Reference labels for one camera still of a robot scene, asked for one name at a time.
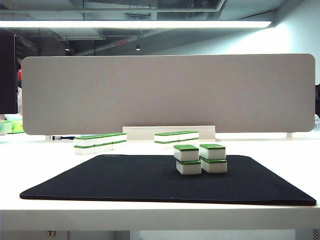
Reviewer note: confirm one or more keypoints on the bright green carton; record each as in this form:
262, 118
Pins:
17, 126

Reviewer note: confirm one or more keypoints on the black fabric desk mat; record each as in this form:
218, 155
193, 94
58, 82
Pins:
112, 180

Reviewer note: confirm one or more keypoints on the round metal lock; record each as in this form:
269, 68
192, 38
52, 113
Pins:
51, 233

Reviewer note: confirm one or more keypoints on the black ceiling spot lamp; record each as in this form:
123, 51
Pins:
67, 48
137, 47

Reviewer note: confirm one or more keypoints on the green white carton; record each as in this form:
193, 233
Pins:
5, 127

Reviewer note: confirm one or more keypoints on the grey fabric desk divider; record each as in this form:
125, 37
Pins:
175, 95

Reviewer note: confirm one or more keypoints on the person behind divider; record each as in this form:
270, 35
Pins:
19, 100

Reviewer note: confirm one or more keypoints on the white ceiling pipe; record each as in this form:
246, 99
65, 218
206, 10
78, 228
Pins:
112, 10

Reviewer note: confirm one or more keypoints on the clear plastic bottle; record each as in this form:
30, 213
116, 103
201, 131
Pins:
317, 122

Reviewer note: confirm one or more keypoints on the black marker pen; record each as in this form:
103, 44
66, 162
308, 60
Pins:
66, 137

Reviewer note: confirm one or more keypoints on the white divider foot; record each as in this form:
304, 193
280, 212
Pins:
289, 135
47, 137

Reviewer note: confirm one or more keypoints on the black cabinet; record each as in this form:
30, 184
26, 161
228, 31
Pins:
7, 75

